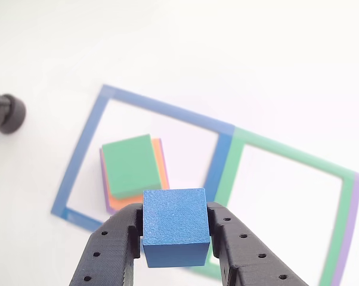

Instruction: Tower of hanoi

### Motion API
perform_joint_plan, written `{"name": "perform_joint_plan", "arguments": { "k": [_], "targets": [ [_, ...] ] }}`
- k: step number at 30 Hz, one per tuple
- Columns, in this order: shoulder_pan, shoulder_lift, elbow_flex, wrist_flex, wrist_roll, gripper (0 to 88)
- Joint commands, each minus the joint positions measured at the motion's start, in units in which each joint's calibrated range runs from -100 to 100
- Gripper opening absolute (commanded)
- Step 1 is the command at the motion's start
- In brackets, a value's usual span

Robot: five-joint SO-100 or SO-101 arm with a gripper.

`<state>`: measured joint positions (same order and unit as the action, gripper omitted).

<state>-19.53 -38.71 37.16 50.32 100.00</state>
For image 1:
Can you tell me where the orange square block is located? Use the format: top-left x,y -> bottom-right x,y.
103,138 -> 168,212

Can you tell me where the blue tape square frame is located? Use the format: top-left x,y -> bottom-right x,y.
50,84 -> 236,234

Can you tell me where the black camera tripod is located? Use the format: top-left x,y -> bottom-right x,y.
0,91 -> 27,135

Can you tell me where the green tape square frame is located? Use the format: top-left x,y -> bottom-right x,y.
188,126 -> 356,286

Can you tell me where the green cube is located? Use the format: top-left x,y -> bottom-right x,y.
101,133 -> 163,200

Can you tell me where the purple tape square frame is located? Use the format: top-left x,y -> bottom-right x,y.
330,172 -> 359,286

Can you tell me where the purple square block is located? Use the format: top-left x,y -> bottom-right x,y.
99,138 -> 171,215

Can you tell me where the small blue cube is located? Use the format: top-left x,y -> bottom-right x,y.
142,187 -> 211,268

